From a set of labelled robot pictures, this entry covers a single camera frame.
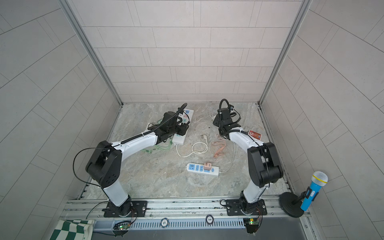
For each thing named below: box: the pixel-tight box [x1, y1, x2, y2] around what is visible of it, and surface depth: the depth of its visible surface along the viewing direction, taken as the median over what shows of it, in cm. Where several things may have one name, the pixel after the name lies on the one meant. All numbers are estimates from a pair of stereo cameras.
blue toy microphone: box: [300, 171, 329, 212], surface depth 59 cm
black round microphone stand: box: [279, 191, 307, 218], surface depth 72 cm
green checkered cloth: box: [49, 219, 95, 240], surface depth 65 cm
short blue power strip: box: [185, 163, 220, 176], surface depth 83 cm
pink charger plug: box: [203, 162, 212, 171], surface depth 80 cm
